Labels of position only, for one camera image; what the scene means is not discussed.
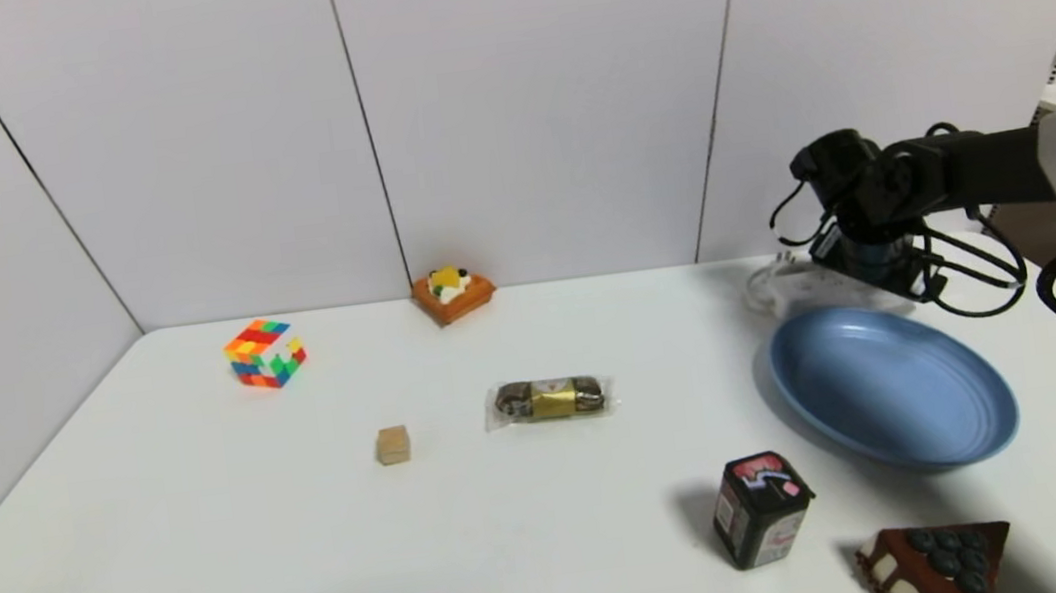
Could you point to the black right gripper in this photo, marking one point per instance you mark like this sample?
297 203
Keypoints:
887 269

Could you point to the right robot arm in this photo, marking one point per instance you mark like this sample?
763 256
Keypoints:
996 168

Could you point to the blue plastic plate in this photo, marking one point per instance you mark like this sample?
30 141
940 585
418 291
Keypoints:
897 387

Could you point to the white power strip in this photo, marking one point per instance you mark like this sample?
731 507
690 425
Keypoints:
805 298

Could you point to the black printed tin box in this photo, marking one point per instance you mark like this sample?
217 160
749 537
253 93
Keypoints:
760 516

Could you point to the chocolate blueberry toy cake slice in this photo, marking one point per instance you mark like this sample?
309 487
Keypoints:
939 568

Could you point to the clear wrapped snack gold band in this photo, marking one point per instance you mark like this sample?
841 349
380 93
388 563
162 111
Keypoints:
551 400

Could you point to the orange toy fruit cake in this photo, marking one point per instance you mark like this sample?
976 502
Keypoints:
456 302

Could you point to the small wooden cube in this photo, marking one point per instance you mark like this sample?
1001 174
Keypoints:
393 446

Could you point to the multicoloured puzzle cube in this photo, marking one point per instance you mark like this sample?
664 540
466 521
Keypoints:
264 354

